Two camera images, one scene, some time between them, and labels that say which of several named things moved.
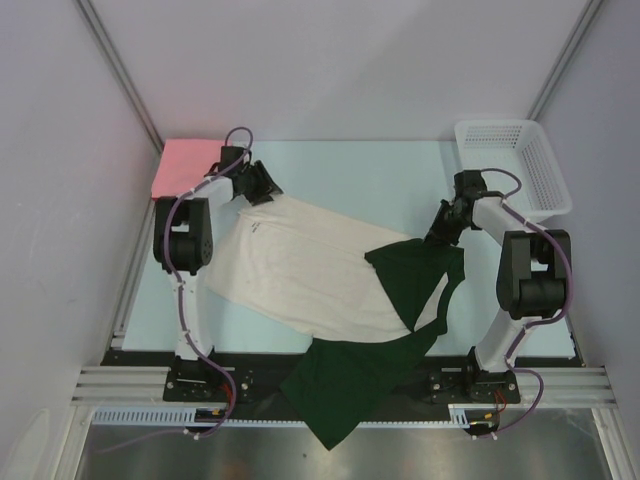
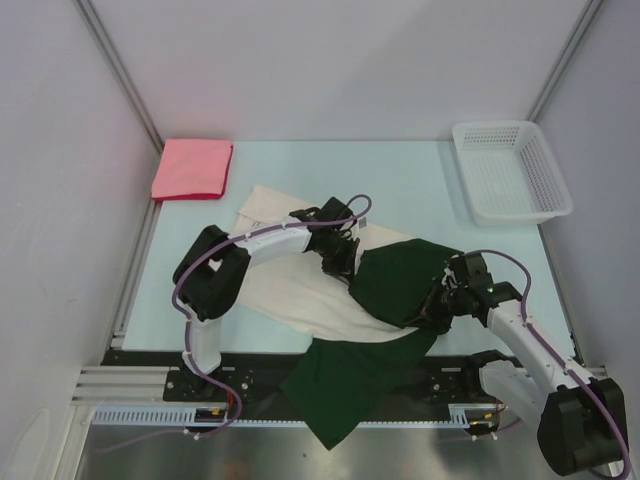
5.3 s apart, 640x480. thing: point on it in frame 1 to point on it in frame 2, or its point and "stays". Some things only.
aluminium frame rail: [563, 386] stays
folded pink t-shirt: [182, 162] stays
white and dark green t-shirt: [371, 301] stays
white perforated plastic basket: [522, 148] stays
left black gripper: [265, 184] to [344, 267]
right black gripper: [438, 230] to [431, 314]
